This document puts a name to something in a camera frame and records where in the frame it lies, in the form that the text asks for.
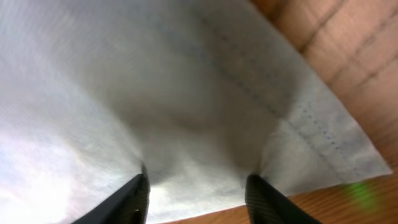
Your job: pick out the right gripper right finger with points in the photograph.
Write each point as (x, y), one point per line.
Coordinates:
(266, 205)

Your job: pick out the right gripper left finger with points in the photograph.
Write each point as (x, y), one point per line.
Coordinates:
(128, 205)

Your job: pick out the light blue printed t-shirt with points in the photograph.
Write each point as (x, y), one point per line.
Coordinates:
(193, 96)

